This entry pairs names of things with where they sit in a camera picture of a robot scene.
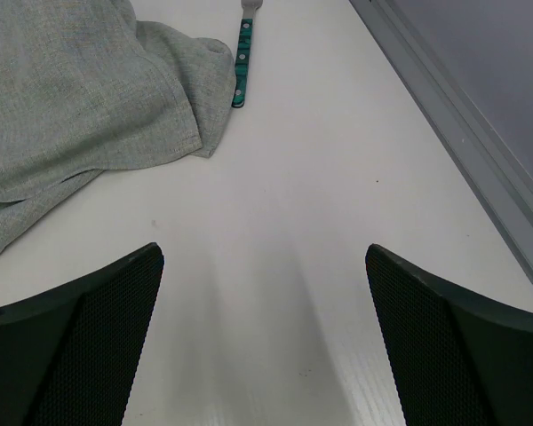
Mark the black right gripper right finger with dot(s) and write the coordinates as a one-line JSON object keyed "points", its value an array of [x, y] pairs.
{"points": [[457, 357]]}

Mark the aluminium right side rail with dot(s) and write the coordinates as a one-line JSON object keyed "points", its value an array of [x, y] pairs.
{"points": [[498, 181]]}

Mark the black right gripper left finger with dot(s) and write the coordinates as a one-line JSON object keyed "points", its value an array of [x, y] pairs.
{"points": [[69, 355]]}

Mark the green handled fork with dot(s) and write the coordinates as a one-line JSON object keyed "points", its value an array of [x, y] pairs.
{"points": [[243, 52]]}

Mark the grey cloth napkin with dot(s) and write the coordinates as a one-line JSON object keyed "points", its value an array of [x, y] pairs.
{"points": [[86, 87]]}

